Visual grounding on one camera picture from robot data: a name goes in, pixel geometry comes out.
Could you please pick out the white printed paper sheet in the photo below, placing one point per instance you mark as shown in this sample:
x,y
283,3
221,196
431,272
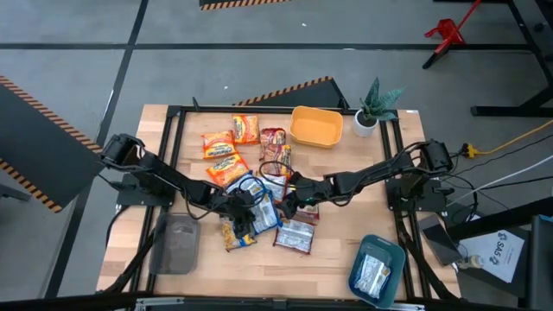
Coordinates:
x,y
497,255

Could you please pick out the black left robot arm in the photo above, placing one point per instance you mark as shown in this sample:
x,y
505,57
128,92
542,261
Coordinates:
x,y
164,173

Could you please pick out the small black hazard-striped panel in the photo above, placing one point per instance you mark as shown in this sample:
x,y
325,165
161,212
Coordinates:
x,y
224,2

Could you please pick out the black chair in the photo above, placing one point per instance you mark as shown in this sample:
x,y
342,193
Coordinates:
x,y
542,268

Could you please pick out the grey translucent plastic bin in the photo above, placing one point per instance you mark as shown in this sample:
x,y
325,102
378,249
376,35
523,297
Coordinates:
x,y
173,255

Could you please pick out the snake plant in white pot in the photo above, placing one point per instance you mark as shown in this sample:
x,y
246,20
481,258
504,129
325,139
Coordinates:
x,y
365,125

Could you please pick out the small clear bottle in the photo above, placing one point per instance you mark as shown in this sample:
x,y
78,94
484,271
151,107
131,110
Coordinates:
x,y
473,261

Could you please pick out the teal plastic bin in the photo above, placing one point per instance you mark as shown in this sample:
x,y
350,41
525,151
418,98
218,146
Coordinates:
x,y
380,248

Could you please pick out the black table front beam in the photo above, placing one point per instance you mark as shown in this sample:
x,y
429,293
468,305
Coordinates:
x,y
276,304

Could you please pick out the silver brown packet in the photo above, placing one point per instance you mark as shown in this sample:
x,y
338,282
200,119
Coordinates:
x,y
295,235

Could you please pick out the black aluminium table frame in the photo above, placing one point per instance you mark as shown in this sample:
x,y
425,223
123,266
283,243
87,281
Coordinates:
x,y
216,109

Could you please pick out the dark smartphone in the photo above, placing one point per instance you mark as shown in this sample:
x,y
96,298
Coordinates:
x,y
438,239

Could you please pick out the red Maruchan beef ramen pack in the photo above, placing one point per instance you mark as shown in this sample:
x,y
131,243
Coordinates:
x,y
272,136
283,153
309,213

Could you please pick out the large black hazard-striped panel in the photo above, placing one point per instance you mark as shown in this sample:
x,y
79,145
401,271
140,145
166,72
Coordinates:
x,y
39,142

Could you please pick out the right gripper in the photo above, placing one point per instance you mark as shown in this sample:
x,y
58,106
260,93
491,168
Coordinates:
x,y
307,192

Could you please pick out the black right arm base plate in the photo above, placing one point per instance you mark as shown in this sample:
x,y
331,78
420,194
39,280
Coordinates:
x,y
432,203

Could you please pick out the black desk leg frame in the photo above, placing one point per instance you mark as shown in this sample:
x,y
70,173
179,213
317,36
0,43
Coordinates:
x,y
510,111

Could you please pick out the blue Maruchan ramen pack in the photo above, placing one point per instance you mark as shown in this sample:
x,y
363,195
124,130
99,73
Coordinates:
x,y
265,213
233,239
250,183
371,275

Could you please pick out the yellow plastic bin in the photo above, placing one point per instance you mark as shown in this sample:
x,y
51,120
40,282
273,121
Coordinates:
x,y
315,127

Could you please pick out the triangular black hazard-striped panel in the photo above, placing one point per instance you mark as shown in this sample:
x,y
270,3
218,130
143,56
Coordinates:
x,y
311,97

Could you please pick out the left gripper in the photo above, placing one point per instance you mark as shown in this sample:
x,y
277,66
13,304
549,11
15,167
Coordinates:
x,y
239,209

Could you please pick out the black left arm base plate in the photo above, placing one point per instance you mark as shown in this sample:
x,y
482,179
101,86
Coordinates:
x,y
129,198

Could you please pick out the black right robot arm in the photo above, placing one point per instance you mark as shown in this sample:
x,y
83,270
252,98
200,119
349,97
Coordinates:
x,y
380,170

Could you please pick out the red floor stand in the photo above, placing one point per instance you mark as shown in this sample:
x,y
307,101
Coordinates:
x,y
447,31

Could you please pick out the black side table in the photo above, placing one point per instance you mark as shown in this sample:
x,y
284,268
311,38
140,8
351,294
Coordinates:
x,y
497,222

